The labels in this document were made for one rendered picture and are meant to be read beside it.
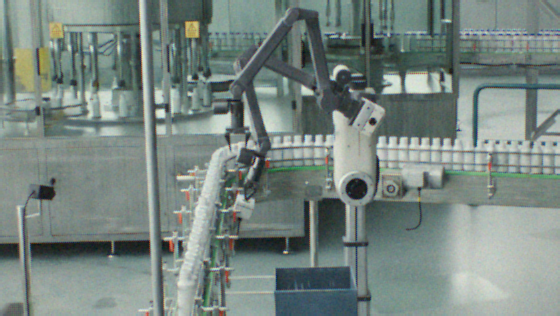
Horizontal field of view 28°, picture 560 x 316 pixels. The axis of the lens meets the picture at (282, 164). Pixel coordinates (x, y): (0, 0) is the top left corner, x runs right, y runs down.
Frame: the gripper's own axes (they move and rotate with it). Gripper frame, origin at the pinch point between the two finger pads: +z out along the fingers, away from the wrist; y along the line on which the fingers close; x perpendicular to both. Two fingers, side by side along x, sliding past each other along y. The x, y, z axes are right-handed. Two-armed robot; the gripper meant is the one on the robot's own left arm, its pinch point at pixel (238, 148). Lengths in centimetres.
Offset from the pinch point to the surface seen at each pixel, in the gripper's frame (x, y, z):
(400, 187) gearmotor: 134, 81, 47
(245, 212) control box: 24.5, 1.7, 32.9
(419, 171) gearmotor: 129, 91, 37
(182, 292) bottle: -98, -15, 31
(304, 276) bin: -22, 27, 49
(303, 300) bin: -52, 26, 49
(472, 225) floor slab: 407, 167, 138
